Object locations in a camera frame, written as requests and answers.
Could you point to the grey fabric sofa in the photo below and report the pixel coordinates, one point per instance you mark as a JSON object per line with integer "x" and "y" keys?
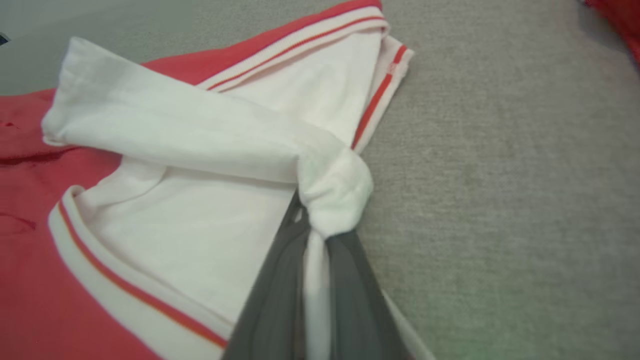
{"x": 500, "y": 200}

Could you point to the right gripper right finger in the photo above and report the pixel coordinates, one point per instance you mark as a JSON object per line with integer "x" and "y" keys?
{"x": 355, "y": 300}

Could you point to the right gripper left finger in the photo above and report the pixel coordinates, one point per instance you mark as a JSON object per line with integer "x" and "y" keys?
{"x": 275, "y": 300}

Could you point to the red shorts white stripe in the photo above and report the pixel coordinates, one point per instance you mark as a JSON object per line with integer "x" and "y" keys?
{"x": 625, "y": 20}

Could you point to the red jersey white sleeves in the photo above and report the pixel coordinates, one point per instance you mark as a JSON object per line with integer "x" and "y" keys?
{"x": 175, "y": 225}

